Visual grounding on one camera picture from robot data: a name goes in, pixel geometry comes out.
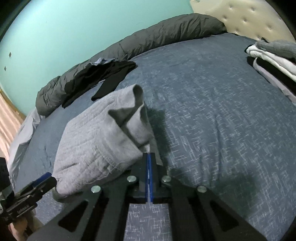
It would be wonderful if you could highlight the wooden slat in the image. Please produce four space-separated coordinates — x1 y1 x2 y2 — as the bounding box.
0 89 26 121

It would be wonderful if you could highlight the grey folded garment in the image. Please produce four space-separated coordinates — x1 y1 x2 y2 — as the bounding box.
255 39 296 61

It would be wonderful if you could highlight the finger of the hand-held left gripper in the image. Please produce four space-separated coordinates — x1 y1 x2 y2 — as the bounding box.
22 172 52 192
14 177 57 204

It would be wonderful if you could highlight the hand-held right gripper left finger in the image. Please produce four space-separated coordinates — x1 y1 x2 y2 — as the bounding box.
26 152 149 241

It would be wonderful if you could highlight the light blue garment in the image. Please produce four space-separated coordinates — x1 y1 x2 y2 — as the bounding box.
89 57 116 66

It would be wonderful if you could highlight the dark grey duvet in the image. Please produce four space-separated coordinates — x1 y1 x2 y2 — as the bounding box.
35 13 227 116

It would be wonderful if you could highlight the grey sweater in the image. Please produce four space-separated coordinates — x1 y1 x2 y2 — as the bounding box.
52 84 163 202

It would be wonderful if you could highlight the person's left hand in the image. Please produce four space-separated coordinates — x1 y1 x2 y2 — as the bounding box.
9 218 29 240

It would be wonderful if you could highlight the pink curtain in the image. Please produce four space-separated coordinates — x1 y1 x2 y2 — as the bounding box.
0 91 26 160

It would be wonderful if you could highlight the light grey quilt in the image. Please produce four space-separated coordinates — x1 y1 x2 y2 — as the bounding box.
7 108 45 193

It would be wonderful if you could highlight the cream tufted headboard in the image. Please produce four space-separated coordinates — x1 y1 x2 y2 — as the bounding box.
192 0 293 42

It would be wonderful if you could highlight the black folded garment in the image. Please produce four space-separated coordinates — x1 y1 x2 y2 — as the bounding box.
246 56 296 80

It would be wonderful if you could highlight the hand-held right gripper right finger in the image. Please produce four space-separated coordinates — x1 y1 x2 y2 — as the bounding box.
150 152 267 241

